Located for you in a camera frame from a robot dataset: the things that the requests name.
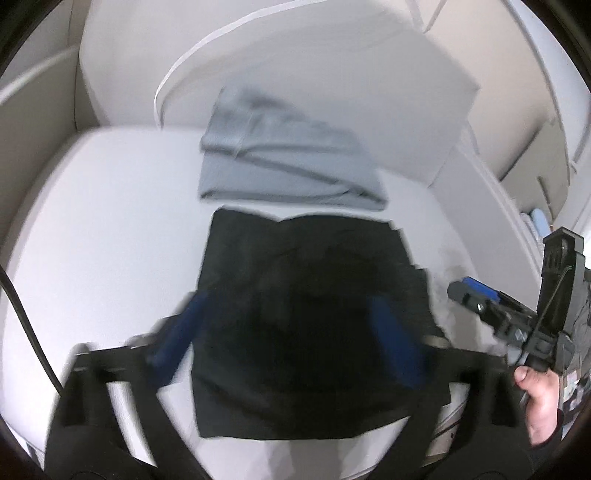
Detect black pants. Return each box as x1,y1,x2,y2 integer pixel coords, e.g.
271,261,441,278
191,209,444,440

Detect black sleeved right forearm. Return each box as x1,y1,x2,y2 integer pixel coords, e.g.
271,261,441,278
530,412,589,480

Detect person's right hand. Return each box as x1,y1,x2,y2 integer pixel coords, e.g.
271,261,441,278
514,366,562,447

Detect light blue cloth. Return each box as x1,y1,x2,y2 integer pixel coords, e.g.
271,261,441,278
520,208,552,242

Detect white sofa back cushion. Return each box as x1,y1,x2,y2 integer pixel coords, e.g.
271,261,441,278
80,1,478,183

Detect folded grey garment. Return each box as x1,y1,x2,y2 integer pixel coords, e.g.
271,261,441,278
198,87,388,211

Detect black cable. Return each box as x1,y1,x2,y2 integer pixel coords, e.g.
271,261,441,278
0,267,63,395

